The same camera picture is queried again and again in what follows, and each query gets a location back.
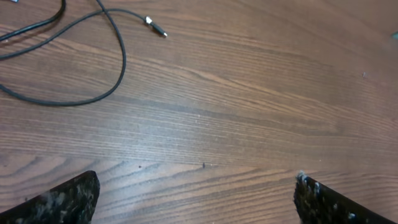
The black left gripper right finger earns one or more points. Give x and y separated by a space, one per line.
318 204

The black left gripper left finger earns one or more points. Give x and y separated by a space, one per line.
72 202

